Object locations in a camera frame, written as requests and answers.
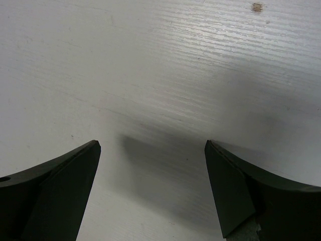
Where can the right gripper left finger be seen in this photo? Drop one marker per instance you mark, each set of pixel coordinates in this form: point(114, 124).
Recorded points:
point(48, 201)

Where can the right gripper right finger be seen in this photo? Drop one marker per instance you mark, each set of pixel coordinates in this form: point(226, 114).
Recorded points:
point(254, 204)

